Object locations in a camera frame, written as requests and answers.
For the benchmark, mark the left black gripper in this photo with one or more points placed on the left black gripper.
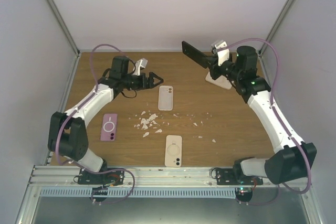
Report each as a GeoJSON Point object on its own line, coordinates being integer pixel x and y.
{"type": "Point", "coordinates": [143, 85]}

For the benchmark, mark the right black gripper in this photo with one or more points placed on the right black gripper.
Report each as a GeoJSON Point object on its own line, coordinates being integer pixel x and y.
{"type": "Point", "coordinates": [212, 67]}

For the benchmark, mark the beige phone case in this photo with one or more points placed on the beige phone case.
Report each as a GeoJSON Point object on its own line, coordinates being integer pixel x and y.
{"type": "Point", "coordinates": [165, 99]}

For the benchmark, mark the black smartphone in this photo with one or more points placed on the black smartphone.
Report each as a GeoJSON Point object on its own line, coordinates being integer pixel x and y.
{"type": "Point", "coordinates": [194, 54]}

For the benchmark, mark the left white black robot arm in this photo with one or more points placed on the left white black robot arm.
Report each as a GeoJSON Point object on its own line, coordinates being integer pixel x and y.
{"type": "Point", "coordinates": [68, 130]}

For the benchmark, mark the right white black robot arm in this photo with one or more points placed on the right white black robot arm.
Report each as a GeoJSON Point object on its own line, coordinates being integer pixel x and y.
{"type": "Point", "coordinates": [293, 158]}

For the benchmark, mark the white phone face down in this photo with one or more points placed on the white phone face down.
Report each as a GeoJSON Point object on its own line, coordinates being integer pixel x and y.
{"type": "Point", "coordinates": [221, 81]}

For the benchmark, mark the purple phone in case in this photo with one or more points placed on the purple phone in case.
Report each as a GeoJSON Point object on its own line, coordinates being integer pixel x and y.
{"type": "Point", "coordinates": [109, 127]}

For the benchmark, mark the white paint chip patch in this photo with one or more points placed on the white paint chip patch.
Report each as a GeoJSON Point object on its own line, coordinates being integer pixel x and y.
{"type": "Point", "coordinates": [148, 123]}

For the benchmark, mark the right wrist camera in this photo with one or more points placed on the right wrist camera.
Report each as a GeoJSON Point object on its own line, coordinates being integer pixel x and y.
{"type": "Point", "coordinates": [220, 49]}

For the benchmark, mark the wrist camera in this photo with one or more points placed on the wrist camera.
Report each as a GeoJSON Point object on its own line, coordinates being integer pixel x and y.
{"type": "Point", "coordinates": [140, 65]}
{"type": "Point", "coordinates": [220, 49]}

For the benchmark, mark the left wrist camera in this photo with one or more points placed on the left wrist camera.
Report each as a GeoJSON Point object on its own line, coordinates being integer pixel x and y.
{"type": "Point", "coordinates": [140, 65]}

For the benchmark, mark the beige phone with ring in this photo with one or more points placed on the beige phone with ring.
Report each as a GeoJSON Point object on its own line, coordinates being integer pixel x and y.
{"type": "Point", "coordinates": [173, 151]}

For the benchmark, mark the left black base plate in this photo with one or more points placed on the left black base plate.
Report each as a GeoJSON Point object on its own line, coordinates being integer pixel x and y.
{"type": "Point", "coordinates": [113, 178]}

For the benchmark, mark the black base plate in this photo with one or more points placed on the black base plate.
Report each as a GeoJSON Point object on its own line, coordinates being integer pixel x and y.
{"type": "Point", "coordinates": [226, 176]}
{"type": "Point", "coordinates": [113, 178]}

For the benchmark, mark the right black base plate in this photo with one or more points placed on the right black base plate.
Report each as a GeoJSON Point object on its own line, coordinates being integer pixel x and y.
{"type": "Point", "coordinates": [226, 176]}

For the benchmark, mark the right aluminium corner post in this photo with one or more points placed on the right aluminium corner post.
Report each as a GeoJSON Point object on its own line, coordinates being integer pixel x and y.
{"type": "Point", "coordinates": [280, 18]}

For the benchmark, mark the aluminium corner post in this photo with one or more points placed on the aluminium corner post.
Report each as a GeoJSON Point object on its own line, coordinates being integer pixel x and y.
{"type": "Point", "coordinates": [280, 18]}
{"type": "Point", "coordinates": [56, 13]}

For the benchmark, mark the aluminium rail frame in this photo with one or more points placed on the aluminium rail frame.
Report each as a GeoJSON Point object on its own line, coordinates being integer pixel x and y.
{"type": "Point", "coordinates": [185, 177]}

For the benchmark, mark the grey slotted cable duct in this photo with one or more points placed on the grey slotted cable duct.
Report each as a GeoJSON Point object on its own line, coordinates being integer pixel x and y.
{"type": "Point", "coordinates": [145, 192]}

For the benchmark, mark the left aluminium corner post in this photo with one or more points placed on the left aluminium corner post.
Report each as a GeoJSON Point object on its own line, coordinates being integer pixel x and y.
{"type": "Point", "coordinates": [56, 13]}

